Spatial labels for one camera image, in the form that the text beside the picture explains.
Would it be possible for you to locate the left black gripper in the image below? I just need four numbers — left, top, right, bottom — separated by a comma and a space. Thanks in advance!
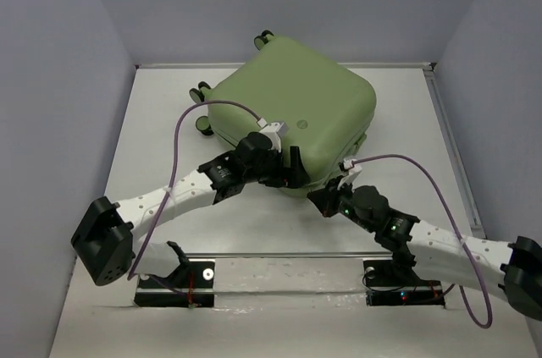
243, 146, 309, 188

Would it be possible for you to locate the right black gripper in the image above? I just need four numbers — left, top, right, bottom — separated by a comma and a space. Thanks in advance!
305, 176, 376, 234

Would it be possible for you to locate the green hard-shell suitcase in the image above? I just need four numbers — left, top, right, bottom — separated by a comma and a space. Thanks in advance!
189, 30, 377, 198

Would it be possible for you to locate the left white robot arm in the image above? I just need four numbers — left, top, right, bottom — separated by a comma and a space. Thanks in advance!
71, 132, 310, 286

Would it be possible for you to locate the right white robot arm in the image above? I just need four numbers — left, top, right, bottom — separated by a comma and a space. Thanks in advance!
307, 181, 541, 321

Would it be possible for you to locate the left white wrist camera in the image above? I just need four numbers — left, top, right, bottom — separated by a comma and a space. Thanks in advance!
257, 118, 289, 152

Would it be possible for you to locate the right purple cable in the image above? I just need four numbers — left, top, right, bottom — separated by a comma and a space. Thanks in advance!
353, 153, 495, 329

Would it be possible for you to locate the purple cable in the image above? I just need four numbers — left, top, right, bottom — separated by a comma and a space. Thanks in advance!
353, 153, 495, 329
126, 99, 266, 306

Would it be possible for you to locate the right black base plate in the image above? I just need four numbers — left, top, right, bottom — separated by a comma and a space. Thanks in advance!
362, 259, 445, 307

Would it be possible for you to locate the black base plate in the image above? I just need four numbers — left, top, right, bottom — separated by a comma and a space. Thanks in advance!
362, 259, 445, 307
134, 258, 215, 309

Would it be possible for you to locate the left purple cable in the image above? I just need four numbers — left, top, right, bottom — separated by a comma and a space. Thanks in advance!
126, 99, 266, 306

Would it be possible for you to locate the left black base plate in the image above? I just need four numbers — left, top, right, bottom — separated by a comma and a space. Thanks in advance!
134, 258, 215, 309

